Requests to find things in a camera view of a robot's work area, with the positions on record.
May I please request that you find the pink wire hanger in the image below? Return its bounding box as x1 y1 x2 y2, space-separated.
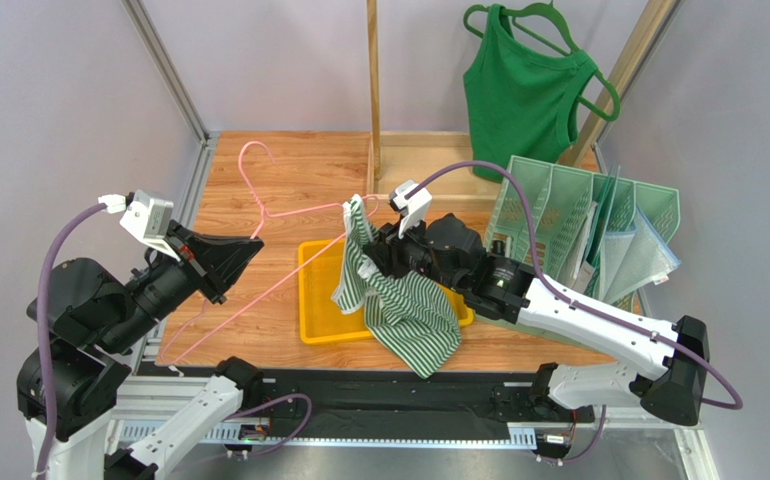
158 140 381 369

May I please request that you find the aluminium frame rail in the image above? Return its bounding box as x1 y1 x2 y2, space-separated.
78 0 220 480

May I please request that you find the green white striped tank top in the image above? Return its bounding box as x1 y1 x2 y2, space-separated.
332 194 462 379

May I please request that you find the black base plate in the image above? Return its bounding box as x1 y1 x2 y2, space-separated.
178 367 646 444

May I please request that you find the mint green file organizer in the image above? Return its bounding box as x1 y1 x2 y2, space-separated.
483 154 681 356

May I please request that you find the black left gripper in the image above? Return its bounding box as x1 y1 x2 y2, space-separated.
101 216 265 350

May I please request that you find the green velvet hanger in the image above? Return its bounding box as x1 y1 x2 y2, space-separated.
462 1 622 124

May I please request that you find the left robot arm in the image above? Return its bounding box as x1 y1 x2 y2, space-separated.
17 222 264 479

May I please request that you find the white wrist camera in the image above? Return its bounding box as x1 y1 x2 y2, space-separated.
388 179 433 239
119 190 180 260

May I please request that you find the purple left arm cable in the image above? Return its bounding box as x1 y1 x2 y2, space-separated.
34 202 110 480

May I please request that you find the yellow plastic tray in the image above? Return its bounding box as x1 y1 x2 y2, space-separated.
297 239 475 345

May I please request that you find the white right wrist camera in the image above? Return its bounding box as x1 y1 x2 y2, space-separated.
388 179 433 239

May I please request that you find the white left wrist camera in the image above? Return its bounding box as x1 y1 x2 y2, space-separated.
119 190 180 260

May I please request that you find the wooden clothes rack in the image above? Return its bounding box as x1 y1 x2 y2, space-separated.
365 1 681 212

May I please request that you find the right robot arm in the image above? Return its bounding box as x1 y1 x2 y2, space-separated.
362 214 709 426

